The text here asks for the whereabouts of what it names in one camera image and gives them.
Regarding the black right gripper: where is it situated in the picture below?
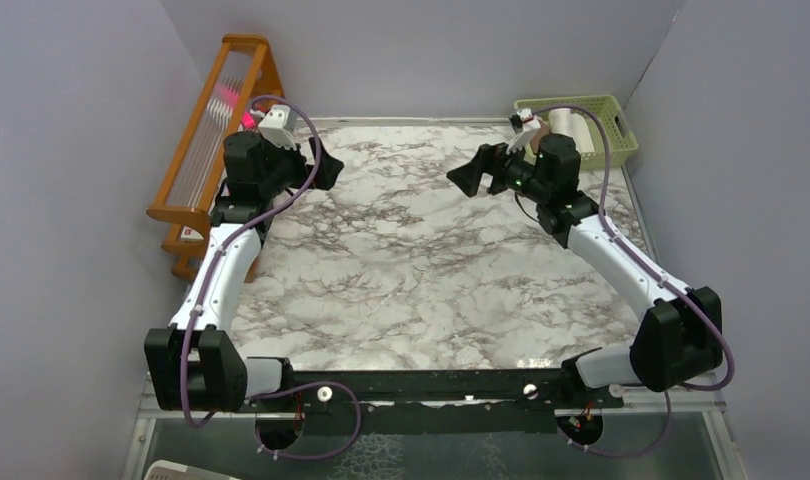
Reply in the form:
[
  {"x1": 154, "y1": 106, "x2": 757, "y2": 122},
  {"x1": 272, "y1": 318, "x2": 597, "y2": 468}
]
[{"x1": 447, "y1": 134, "x2": 550, "y2": 204}]

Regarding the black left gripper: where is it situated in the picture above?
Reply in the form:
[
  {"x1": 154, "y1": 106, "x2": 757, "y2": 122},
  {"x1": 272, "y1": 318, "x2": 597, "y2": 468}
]
[{"x1": 259, "y1": 133, "x2": 342, "y2": 198}]

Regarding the yellow brown bear towel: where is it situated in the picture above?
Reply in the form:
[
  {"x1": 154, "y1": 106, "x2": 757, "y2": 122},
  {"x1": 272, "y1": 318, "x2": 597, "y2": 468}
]
[{"x1": 526, "y1": 117, "x2": 551, "y2": 158}]

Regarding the cream white towel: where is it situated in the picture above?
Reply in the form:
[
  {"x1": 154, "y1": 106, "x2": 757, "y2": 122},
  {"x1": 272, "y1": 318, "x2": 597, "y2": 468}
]
[{"x1": 547, "y1": 108, "x2": 595, "y2": 153}]

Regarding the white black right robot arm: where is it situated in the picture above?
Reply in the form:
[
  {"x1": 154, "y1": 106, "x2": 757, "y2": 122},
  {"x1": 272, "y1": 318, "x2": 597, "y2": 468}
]
[{"x1": 446, "y1": 134, "x2": 725, "y2": 407}]

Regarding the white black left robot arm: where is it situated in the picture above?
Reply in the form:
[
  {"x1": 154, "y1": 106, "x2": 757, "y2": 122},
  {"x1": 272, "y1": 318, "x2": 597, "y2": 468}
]
[{"x1": 144, "y1": 131, "x2": 344, "y2": 413}]

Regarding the wooden rack with rods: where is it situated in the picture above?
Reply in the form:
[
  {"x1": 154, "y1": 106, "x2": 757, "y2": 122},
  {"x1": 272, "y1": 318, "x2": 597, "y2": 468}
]
[{"x1": 146, "y1": 34, "x2": 284, "y2": 282}]

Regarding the green perforated plastic basket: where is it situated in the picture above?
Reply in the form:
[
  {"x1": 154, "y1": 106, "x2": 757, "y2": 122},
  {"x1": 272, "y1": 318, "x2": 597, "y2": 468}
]
[{"x1": 513, "y1": 95, "x2": 638, "y2": 171}]

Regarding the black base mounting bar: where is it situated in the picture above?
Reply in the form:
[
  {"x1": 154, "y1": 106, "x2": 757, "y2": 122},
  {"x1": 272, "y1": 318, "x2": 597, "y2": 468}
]
[{"x1": 242, "y1": 368, "x2": 624, "y2": 436}]

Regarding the white tray corner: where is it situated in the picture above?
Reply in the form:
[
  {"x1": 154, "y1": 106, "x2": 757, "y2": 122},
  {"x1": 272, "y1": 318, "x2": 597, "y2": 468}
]
[{"x1": 143, "y1": 460, "x2": 237, "y2": 480}]

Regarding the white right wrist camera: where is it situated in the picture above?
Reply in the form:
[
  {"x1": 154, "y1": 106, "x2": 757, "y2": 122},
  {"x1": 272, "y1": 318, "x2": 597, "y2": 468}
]
[{"x1": 506, "y1": 108, "x2": 543, "y2": 154}]

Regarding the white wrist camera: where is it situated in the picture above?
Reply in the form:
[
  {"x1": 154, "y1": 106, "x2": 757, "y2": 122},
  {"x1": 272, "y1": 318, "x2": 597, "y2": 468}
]
[
  {"x1": 506, "y1": 108, "x2": 543, "y2": 154},
  {"x1": 249, "y1": 104, "x2": 298, "y2": 150}
]

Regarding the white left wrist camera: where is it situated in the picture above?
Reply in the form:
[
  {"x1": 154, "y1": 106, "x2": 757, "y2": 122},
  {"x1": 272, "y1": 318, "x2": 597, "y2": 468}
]
[{"x1": 249, "y1": 104, "x2": 298, "y2": 150}]

